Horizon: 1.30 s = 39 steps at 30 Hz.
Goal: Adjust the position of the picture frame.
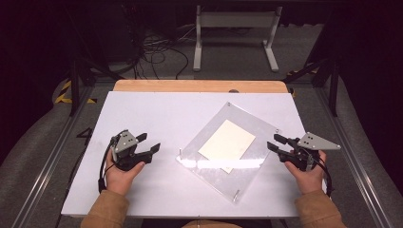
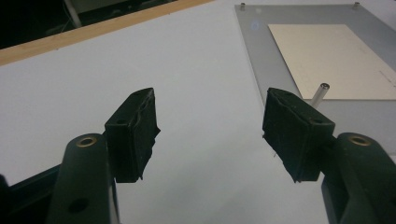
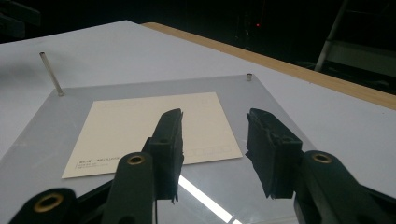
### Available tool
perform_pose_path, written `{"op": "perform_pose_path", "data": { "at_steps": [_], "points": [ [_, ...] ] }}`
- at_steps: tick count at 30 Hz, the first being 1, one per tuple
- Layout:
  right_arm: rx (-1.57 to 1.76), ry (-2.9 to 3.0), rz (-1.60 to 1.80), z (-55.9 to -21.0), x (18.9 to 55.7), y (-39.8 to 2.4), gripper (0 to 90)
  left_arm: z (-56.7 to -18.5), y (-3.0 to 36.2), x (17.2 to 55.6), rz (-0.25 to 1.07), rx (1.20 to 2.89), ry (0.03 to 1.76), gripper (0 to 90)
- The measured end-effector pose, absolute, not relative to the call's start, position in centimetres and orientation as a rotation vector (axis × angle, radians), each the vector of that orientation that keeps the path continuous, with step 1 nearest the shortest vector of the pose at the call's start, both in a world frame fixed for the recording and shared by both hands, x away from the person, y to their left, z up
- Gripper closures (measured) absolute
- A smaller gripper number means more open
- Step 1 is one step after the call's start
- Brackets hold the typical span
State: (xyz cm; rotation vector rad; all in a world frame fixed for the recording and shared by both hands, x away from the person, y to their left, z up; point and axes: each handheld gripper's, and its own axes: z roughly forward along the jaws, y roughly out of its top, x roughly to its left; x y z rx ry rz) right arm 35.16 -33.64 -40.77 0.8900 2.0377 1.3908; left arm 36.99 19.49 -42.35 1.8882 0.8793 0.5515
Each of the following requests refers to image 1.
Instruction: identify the aluminium rail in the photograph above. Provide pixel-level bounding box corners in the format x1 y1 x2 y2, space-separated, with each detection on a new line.
313 85 394 228
10 85 97 228

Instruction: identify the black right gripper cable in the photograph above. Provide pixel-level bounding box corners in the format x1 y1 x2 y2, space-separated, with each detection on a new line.
312 151 335 198

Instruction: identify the bundle of black floor cables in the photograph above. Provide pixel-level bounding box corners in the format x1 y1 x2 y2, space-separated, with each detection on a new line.
125 18 191 81

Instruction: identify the person's right hand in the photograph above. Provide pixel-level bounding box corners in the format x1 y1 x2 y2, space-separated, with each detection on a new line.
283 149 328 195

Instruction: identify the wooden table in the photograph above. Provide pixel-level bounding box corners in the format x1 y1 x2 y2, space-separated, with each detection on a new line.
112 79 290 94

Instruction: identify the clear acrylic photo frame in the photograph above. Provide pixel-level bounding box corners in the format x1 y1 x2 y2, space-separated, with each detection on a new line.
175 101 282 204

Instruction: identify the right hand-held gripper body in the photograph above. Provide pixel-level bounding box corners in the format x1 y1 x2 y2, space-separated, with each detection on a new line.
284 131 342 173

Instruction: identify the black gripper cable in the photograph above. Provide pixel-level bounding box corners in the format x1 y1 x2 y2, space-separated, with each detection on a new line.
97 136 119 195
312 151 335 198

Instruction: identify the white board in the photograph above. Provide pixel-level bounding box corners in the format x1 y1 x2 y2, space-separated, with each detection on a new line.
60 90 328 219

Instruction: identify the white metal stand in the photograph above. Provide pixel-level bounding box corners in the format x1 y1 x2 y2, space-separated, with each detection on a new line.
192 4 284 73

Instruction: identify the person's left hand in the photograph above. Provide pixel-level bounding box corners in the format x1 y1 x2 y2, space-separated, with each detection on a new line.
104 148 147 196

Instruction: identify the black metal stand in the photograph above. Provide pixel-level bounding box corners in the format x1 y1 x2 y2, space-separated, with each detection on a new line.
282 57 342 118
67 56 125 117

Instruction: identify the cream paper card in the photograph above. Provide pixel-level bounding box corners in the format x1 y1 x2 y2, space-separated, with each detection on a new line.
197 119 257 175

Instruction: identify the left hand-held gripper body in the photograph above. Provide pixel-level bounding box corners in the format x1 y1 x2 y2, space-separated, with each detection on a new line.
109 129 143 172

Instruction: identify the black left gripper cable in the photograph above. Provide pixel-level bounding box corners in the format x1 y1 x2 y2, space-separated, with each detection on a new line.
97 136 119 195

